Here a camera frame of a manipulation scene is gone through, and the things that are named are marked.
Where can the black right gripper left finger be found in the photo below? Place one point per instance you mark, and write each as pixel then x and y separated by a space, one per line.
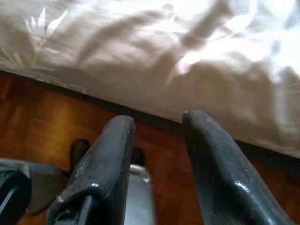
pixel 105 173

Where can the bed with grey floral sheet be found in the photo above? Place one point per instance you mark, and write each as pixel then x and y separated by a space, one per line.
pixel 140 58

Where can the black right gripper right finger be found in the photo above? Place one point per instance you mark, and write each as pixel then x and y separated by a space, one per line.
pixel 222 182

